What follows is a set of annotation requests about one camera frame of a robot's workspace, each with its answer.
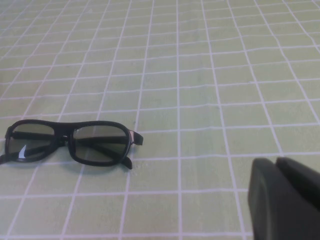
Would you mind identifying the black framed glasses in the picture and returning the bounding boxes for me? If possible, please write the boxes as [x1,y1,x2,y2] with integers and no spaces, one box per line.
[0,119,145,171]

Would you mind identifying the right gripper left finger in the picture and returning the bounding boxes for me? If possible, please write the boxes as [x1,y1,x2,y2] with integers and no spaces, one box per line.
[247,157,320,240]

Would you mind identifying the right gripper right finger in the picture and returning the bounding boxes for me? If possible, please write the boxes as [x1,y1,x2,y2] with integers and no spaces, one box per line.
[276,156,320,210]

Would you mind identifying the green white checked tablecloth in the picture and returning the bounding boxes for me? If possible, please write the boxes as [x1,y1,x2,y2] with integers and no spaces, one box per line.
[0,0,320,240]

